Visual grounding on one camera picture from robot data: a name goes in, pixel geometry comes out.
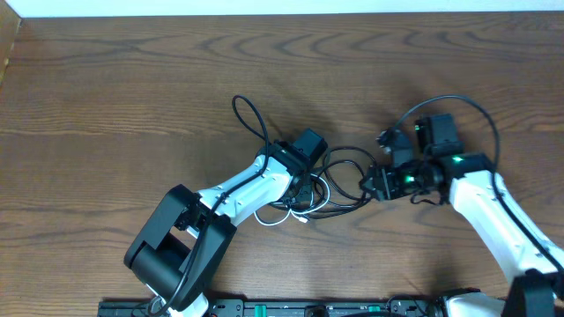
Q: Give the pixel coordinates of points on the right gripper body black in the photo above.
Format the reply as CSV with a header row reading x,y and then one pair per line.
x,y
404,180

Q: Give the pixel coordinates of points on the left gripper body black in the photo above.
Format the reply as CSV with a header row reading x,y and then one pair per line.
x,y
301,189

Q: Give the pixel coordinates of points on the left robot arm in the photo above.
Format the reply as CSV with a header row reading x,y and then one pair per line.
x,y
182,243

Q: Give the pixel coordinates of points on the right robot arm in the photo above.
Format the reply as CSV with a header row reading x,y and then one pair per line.
x,y
532,264

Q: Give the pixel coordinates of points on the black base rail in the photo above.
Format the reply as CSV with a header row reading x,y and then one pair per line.
x,y
402,306

